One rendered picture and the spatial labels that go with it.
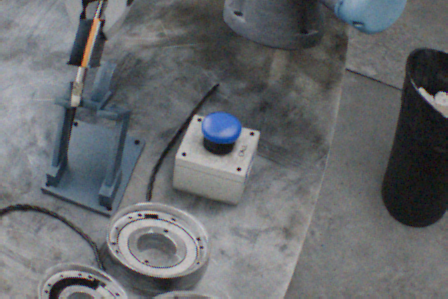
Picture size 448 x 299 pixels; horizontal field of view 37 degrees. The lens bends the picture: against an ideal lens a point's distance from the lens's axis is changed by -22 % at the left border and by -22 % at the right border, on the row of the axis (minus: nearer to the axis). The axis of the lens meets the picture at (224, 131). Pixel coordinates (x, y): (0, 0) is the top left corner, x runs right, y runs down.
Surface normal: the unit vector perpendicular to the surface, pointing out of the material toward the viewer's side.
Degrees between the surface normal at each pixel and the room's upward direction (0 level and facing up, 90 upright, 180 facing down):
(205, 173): 90
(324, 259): 0
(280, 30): 73
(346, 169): 0
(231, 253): 0
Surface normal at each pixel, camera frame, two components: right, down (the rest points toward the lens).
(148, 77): 0.12, -0.75
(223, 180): -0.25, 0.62
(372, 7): 0.54, 0.69
